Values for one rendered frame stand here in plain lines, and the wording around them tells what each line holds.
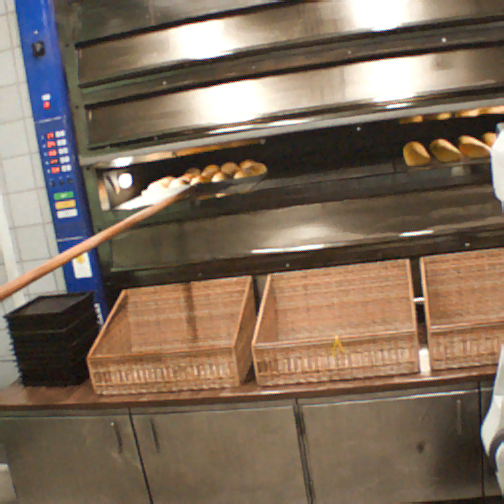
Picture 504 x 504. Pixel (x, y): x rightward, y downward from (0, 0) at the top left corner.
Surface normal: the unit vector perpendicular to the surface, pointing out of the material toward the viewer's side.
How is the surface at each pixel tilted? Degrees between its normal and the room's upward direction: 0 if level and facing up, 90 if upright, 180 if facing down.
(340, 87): 70
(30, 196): 90
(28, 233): 90
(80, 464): 90
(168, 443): 90
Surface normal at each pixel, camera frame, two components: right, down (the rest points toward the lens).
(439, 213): -0.25, -0.11
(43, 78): -0.19, 0.22
